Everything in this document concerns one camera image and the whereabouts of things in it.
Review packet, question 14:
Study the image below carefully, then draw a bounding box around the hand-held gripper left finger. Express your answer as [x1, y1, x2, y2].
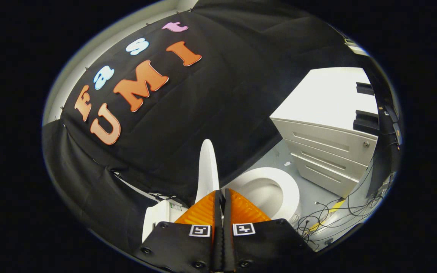
[133, 190, 223, 273]

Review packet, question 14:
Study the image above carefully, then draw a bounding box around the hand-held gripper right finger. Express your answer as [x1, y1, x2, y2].
[223, 188, 316, 273]

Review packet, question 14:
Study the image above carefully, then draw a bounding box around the white toilet lid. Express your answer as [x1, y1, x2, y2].
[195, 139, 220, 205]

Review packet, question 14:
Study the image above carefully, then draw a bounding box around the white toilet tank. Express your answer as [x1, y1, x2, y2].
[142, 200, 189, 243]

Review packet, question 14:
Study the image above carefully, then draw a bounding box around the white toilet bowl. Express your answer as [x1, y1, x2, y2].
[222, 167, 302, 226]

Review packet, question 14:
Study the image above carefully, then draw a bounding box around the white drawer cabinet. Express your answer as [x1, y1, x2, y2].
[270, 67, 379, 199]

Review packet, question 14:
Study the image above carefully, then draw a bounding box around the black backdrop cloth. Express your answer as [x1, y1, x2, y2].
[42, 0, 403, 254]

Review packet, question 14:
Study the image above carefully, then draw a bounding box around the tangle of black cables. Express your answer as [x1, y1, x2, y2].
[296, 167, 393, 243]

